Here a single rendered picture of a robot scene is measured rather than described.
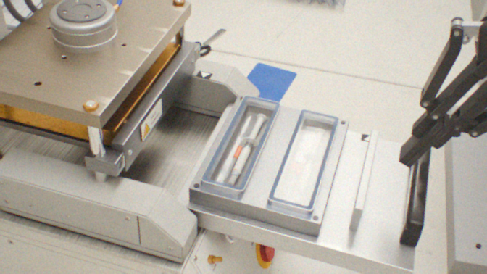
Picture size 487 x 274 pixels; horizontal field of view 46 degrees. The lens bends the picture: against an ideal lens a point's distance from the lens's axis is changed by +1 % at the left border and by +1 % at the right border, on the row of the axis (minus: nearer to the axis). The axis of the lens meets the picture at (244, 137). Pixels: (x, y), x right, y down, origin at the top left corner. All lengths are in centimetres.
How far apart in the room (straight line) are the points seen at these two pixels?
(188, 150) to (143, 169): 7
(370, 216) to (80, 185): 36
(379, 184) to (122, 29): 39
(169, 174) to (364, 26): 88
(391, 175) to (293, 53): 67
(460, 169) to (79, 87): 71
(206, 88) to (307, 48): 59
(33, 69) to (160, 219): 23
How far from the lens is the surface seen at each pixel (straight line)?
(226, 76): 87
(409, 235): 70
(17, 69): 72
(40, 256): 83
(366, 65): 140
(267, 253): 89
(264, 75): 131
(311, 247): 70
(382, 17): 161
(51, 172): 74
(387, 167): 80
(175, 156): 83
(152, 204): 68
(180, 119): 90
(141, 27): 77
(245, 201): 69
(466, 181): 109
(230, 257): 81
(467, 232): 101
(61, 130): 73
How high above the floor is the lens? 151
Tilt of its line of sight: 42 degrees down
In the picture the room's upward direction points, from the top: 4 degrees clockwise
